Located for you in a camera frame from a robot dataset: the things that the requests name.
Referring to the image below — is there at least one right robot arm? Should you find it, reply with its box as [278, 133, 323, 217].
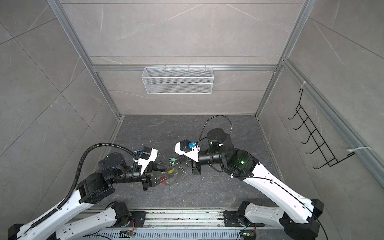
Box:
[170, 128, 324, 240]

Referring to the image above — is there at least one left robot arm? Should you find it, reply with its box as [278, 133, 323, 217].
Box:
[8, 143, 174, 240]

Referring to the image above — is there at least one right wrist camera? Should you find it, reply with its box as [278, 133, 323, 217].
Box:
[175, 140, 201, 163]

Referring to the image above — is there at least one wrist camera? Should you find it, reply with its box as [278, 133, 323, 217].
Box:
[175, 140, 201, 163]
[136, 147, 158, 175]

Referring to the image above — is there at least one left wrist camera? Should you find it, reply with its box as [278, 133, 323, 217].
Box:
[136, 147, 158, 175]

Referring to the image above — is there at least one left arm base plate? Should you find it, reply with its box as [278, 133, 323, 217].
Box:
[126, 211, 147, 229]

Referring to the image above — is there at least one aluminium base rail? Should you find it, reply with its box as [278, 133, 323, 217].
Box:
[58, 208, 310, 232]

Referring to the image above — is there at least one slotted cable duct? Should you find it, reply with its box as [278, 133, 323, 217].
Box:
[80, 229, 240, 240]

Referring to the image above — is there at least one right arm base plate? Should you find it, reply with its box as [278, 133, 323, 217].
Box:
[223, 211, 265, 227]

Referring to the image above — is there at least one white wire mesh basket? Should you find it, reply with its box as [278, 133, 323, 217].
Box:
[142, 67, 214, 95]

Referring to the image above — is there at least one black wire hook rack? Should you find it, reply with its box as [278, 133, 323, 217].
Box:
[288, 89, 355, 170]

